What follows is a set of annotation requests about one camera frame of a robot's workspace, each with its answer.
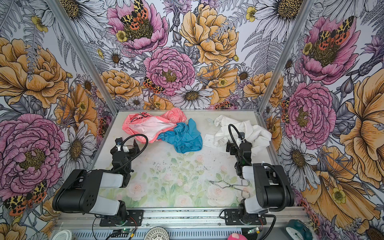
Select white cloth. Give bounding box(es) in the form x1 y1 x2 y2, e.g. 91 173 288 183
203 115 272 157

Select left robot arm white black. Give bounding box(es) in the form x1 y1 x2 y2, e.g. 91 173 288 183
52 138 140 225

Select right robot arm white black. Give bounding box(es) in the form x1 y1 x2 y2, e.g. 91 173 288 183
224 141 295 226

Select pink patterned cloth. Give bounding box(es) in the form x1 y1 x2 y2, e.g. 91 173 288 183
122 108 187 143

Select teal blue cloth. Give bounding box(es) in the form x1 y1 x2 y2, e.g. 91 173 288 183
157 119 203 154

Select white round fan grille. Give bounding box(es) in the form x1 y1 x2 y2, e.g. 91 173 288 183
144 227 170 240

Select pink round object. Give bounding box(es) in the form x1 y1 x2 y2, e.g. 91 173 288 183
227 233 247 240

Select green alarm clock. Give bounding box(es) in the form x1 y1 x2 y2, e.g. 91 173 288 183
285 220 314 240

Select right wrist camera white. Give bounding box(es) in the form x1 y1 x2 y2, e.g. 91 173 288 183
238 132 247 143

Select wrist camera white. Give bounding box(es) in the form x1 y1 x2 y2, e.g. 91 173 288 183
115 138 133 153
238 132 247 143

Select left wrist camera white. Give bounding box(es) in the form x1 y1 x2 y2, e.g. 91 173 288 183
115 138 133 153

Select metal wire tongs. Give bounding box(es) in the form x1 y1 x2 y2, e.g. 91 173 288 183
209 179 251 199

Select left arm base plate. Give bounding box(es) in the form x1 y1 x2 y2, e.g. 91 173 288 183
99 209 144 227

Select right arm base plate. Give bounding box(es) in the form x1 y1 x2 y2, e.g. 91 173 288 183
219 209 267 226

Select aluminium front rail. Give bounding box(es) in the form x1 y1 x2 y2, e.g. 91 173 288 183
54 207 310 231

